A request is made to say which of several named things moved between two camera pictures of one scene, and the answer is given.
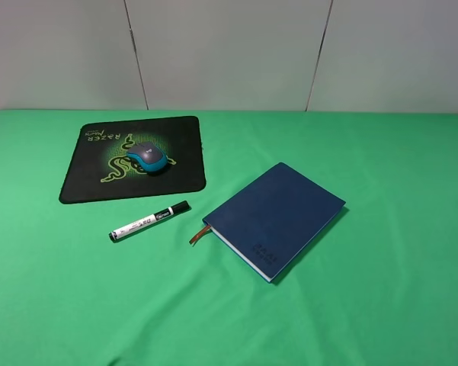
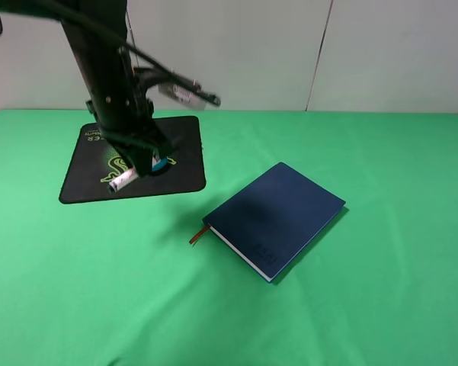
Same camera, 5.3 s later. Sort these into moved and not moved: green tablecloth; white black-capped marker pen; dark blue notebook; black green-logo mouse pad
Moved: white black-capped marker pen
Not moved: green tablecloth; black green-logo mouse pad; dark blue notebook
